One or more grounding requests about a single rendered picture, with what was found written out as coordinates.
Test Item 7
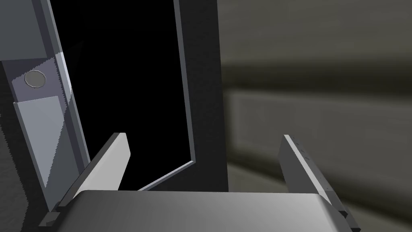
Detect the dark grey microwave oven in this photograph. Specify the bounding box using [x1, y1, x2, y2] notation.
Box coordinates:
[0, 0, 230, 232]

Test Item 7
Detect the grey round knob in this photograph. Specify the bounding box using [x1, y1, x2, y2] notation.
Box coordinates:
[24, 69, 47, 89]

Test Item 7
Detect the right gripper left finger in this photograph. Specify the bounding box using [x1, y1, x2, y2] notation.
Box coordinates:
[58, 132, 131, 208]

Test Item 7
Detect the black microwave door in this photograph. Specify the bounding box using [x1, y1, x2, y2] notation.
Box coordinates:
[47, 0, 197, 192]

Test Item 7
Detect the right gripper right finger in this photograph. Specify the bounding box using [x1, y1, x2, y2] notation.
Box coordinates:
[278, 134, 349, 218]

